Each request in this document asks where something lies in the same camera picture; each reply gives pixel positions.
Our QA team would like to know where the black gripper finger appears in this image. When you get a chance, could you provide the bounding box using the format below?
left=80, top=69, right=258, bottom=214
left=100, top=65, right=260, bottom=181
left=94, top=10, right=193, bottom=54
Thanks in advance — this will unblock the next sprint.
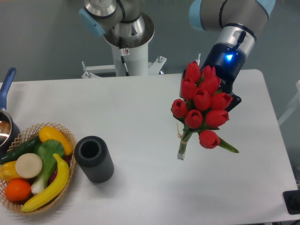
left=226, top=93, right=242, bottom=112

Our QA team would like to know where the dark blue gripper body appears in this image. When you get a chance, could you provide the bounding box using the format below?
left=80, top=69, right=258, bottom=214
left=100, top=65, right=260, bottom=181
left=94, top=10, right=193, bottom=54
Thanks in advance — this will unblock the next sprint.
left=201, top=43, right=246, bottom=100

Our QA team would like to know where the red tulip bouquet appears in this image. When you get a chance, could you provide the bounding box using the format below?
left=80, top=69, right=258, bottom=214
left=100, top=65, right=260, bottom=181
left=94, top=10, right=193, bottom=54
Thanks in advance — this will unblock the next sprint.
left=171, top=61, right=238, bottom=160

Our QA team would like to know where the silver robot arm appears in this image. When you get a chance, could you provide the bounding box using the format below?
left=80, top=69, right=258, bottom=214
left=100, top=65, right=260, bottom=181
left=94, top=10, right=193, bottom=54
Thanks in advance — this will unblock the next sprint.
left=79, top=0, right=275, bottom=95

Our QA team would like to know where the black device at edge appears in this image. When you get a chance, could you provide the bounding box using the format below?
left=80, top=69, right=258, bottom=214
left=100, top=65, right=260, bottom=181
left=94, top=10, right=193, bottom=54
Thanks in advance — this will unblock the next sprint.
left=283, top=190, right=300, bottom=215

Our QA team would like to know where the dark grey ribbed vase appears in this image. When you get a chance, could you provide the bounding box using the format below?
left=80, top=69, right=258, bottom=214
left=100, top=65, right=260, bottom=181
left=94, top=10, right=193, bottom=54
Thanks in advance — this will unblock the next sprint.
left=74, top=136, right=114, bottom=183

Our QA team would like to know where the yellow banana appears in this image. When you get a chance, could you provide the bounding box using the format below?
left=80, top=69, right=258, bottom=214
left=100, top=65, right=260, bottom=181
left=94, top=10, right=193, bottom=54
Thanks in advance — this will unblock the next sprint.
left=21, top=153, right=70, bottom=212

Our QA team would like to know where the yellow lemon squash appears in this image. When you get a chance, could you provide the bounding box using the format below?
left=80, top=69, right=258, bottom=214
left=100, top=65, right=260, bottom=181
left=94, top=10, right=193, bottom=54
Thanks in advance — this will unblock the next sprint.
left=38, top=126, right=73, bottom=156

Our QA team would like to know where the green bok choy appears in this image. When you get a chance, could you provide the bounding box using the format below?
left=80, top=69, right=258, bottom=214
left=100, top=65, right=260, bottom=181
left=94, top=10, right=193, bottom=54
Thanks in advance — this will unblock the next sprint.
left=31, top=139, right=65, bottom=195

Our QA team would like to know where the green cucumber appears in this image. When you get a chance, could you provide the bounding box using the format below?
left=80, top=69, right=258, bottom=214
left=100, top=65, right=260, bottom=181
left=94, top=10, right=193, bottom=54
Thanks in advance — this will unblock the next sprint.
left=0, top=135, right=41, bottom=165

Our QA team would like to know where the beige round disc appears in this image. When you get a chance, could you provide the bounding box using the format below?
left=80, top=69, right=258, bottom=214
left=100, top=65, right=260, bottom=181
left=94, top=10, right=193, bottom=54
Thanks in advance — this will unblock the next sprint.
left=15, top=153, right=43, bottom=179

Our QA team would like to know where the woven wicker basket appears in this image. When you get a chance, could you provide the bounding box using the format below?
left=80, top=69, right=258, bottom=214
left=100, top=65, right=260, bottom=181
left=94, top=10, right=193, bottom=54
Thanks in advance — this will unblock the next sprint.
left=0, top=122, right=76, bottom=215

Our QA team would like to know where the orange fruit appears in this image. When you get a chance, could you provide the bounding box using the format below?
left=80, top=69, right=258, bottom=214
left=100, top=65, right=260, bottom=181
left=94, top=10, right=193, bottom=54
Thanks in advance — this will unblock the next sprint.
left=5, top=179, right=31, bottom=202

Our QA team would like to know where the yellow bell pepper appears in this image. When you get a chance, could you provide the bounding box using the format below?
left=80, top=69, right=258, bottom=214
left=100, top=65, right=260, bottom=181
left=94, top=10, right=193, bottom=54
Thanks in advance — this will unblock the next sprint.
left=0, top=161, right=21, bottom=182

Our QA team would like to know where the white frame at right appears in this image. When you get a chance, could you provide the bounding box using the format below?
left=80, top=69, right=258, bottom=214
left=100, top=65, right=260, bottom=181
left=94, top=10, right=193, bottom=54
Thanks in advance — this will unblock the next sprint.
left=277, top=80, right=300, bottom=126

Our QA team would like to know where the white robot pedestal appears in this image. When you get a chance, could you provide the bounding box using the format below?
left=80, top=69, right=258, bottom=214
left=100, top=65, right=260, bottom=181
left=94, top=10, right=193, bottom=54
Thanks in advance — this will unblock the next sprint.
left=81, top=11, right=167, bottom=79

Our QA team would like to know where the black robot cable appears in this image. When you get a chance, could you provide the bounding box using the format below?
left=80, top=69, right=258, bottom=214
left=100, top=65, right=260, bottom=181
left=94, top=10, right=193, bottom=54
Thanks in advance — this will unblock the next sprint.
left=118, top=37, right=130, bottom=77

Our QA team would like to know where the blue handled saucepan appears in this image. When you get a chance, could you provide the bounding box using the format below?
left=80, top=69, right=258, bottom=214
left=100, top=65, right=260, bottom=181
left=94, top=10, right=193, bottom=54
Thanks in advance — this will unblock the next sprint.
left=0, top=67, right=20, bottom=157

